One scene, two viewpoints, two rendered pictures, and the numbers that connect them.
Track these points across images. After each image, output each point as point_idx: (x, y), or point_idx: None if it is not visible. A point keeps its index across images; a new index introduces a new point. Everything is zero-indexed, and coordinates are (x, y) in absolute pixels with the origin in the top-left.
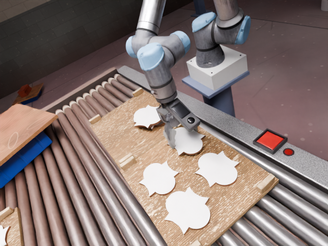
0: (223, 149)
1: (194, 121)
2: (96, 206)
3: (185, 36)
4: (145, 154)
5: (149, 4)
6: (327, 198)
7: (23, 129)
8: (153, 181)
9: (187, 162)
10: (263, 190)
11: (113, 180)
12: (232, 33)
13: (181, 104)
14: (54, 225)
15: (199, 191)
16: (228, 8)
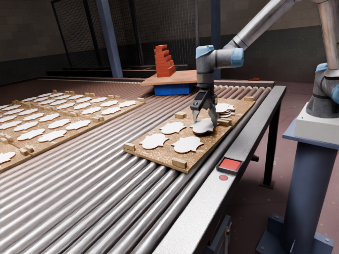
0: (207, 144)
1: (195, 105)
2: (152, 119)
3: (239, 53)
4: (189, 120)
5: (247, 24)
6: (180, 197)
7: (183, 78)
8: (169, 126)
9: (188, 134)
10: (173, 163)
11: (169, 118)
12: (331, 85)
13: (204, 93)
14: (139, 113)
15: (167, 143)
16: (331, 56)
